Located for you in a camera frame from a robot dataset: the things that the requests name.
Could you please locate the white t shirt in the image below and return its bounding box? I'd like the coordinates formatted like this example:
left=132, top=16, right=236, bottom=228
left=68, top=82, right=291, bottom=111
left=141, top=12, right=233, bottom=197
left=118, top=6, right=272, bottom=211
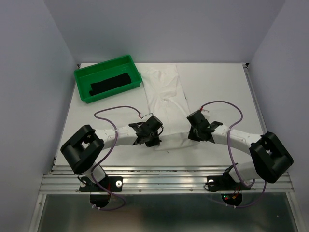
left=140, top=64, right=197, bottom=151

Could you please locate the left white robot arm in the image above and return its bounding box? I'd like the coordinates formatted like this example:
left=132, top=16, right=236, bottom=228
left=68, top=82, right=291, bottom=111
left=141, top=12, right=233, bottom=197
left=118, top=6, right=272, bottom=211
left=60, top=116, right=163, bottom=190

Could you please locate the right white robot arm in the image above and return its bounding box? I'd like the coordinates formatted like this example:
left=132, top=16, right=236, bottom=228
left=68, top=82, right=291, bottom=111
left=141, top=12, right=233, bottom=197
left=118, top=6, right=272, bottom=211
left=187, top=111, right=294, bottom=192

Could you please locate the black rolled t shirt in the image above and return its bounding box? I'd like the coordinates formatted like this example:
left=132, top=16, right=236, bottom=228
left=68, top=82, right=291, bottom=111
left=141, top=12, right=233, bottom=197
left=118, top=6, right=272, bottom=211
left=89, top=73, right=132, bottom=96

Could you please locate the green plastic bin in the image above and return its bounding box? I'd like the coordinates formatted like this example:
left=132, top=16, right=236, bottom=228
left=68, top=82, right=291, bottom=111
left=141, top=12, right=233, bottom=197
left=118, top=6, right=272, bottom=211
left=74, top=55, right=142, bottom=103

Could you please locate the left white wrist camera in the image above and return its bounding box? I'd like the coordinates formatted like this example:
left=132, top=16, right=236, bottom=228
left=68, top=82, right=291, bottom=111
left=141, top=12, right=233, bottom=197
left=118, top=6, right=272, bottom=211
left=139, top=113, right=154, bottom=120

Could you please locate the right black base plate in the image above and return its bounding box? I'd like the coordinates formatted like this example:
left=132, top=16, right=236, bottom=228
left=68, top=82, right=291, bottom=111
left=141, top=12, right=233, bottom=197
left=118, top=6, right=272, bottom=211
left=204, top=175, right=251, bottom=192

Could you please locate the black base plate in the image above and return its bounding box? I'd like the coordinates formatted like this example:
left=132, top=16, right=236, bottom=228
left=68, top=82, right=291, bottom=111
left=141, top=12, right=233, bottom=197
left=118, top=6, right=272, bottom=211
left=78, top=176, right=123, bottom=192
left=204, top=175, right=251, bottom=192

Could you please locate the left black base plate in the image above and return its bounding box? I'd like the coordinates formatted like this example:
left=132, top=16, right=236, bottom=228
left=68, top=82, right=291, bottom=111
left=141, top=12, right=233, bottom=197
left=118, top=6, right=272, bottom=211
left=78, top=176, right=123, bottom=192

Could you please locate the aluminium frame rail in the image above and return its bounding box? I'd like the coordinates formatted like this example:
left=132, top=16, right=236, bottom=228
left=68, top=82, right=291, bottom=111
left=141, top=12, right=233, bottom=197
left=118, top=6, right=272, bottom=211
left=38, top=165, right=295, bottom=194

